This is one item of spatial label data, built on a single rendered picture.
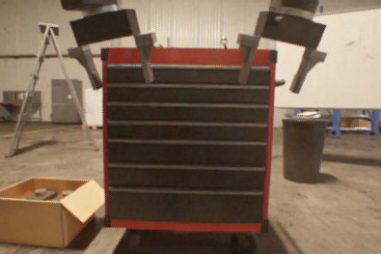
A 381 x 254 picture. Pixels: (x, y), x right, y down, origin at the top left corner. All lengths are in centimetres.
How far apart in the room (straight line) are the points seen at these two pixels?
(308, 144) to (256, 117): 137
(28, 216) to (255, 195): 109
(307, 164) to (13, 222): 222
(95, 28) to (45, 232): 105
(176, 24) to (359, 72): 760
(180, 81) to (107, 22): 45
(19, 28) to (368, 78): 1222
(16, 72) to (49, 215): 1100
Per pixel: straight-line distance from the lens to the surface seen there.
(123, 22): 46
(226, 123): 84
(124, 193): 96
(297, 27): 49
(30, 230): 136
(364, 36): 333
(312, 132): 219
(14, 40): 1236
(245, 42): 46
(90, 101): 747
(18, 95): 1171
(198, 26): 950
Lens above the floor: 69
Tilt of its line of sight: 5 degrees down
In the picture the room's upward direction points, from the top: 1 degrees clockwise
